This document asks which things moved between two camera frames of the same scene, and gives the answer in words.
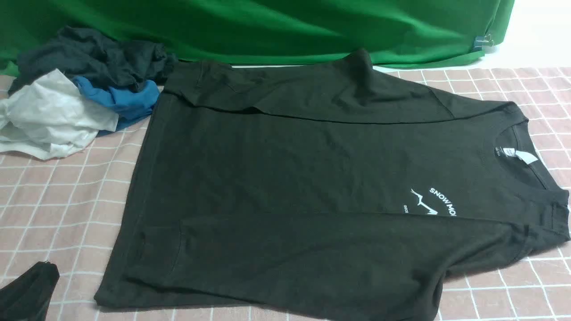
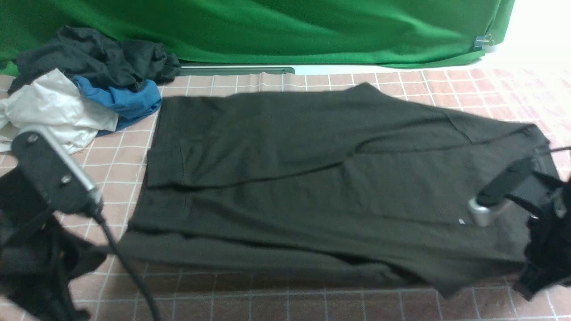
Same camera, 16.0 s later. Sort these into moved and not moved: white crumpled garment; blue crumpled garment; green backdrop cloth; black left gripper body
Moved: black left gripper body
Not moved: green backdrop cloth; blue crumpled garment; white crumpled garment
